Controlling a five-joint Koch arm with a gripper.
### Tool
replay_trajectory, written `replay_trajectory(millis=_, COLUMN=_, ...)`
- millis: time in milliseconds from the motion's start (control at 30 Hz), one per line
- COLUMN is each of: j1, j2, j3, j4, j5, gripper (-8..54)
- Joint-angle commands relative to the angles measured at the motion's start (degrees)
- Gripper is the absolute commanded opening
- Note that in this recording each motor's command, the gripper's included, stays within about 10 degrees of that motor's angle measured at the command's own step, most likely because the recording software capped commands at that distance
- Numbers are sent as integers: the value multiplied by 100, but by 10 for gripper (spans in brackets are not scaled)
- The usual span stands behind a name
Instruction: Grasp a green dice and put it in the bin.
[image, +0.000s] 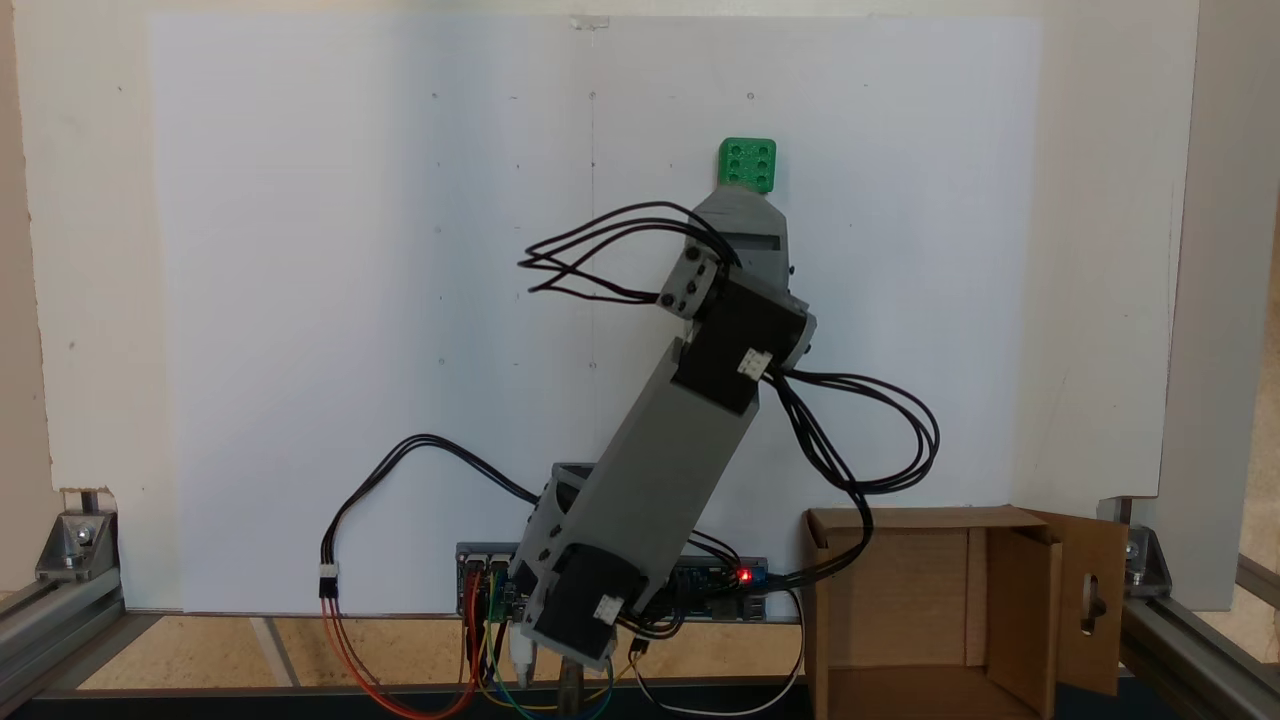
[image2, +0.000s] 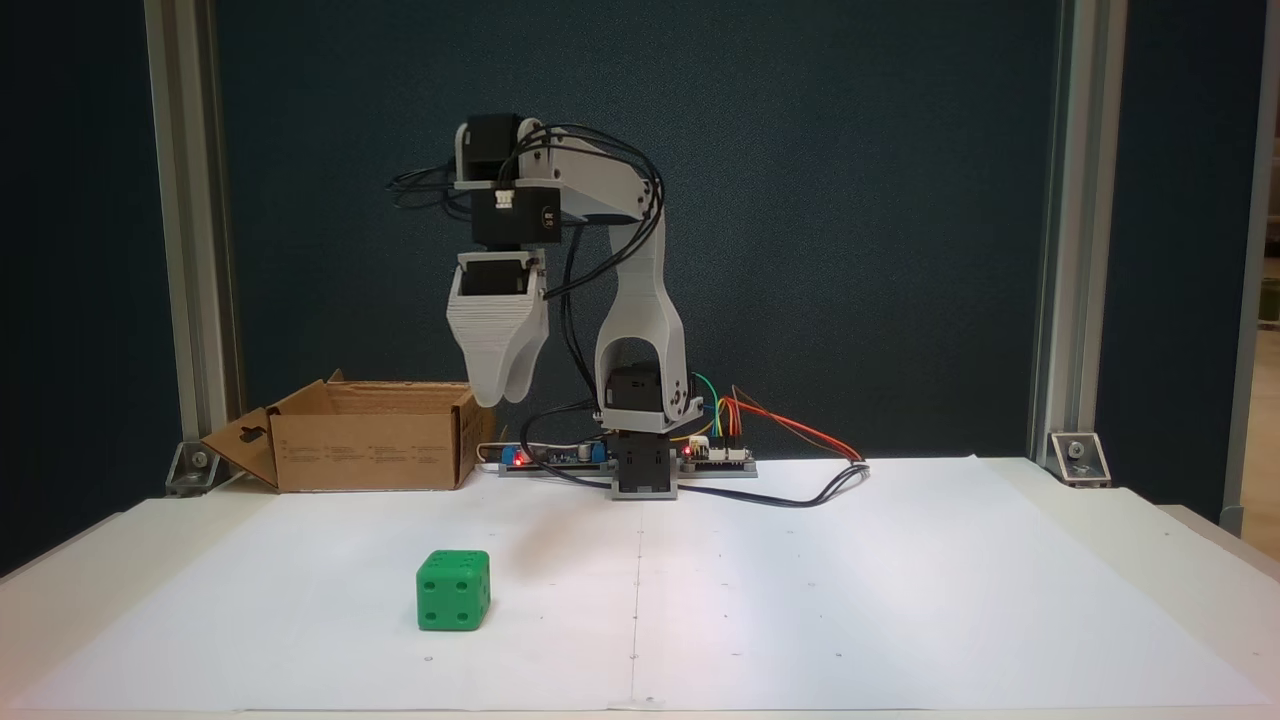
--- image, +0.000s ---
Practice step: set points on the circuit board with blue terminal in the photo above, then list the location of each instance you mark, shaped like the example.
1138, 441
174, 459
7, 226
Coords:
725, 582

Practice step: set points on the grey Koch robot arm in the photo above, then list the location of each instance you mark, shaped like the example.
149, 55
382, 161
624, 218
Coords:
660, 470

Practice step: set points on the green dice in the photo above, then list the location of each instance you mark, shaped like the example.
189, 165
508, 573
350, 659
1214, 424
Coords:
747, 160

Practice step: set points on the small motor controller board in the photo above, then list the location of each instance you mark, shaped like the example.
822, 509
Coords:
475, 560

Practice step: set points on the metal corner bracket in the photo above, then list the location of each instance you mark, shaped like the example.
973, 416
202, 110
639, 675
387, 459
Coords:
1148, 560
78, 545

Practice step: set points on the open cardboard box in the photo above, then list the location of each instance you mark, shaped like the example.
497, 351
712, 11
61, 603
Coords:
900, 600

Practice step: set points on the white paper sheet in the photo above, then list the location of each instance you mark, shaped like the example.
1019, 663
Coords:
300, 300

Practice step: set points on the clear tape strip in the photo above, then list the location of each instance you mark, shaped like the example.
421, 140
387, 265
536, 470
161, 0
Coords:
590, 21

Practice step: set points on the aluminium frame rail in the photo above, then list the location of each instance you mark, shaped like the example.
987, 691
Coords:
55, 625
1200, 650

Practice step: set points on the wide grey fixed gripper jaw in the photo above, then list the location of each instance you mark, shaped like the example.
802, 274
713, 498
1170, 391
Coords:
740, 212

